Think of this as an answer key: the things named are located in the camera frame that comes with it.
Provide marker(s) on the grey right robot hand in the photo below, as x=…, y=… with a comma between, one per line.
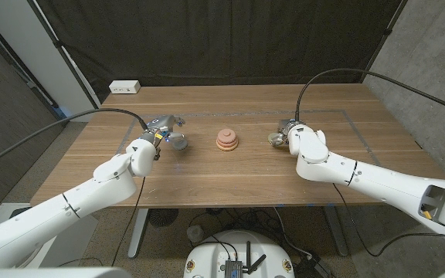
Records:
x=284, y=129

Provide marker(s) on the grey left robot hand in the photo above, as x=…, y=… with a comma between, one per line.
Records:
x=158, y=125

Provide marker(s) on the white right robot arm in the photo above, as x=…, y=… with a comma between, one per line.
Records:
x=381, y=181

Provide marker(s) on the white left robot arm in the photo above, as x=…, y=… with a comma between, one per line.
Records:
x=60, y=216

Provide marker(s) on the white power strip box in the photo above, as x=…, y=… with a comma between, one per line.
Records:
x=124, y=86

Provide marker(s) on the round black floor fan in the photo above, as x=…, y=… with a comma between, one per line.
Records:
x=163, y=217

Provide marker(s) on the black curtain backdrop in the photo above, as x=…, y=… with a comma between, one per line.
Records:
x=222, y=38

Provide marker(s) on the white table leg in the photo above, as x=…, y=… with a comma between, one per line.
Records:
x=137, y=235

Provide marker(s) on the round grey floor object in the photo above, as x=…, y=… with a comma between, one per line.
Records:
x=195, y=233

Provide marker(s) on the grey table leg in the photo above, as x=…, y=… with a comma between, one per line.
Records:
x=336, y=231

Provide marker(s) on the black backdrop stand pole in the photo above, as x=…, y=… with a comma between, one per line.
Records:
x=64, y=54
x=384, y=36

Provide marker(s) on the white robot torso base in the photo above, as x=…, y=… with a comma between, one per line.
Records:
x=207, y=255

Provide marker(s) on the black power brick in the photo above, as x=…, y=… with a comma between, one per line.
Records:
x=315, y=268

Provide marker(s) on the grey radio module with antennas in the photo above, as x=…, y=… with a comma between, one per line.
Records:
x=233, y=268

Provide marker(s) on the blue foot pedal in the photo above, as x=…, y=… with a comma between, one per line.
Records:
x=21, y=211

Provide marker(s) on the white robot chest cover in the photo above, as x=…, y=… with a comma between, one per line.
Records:
x=52, y=273

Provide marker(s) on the black metal frame bar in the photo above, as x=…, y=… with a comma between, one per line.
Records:
x=33, y=87

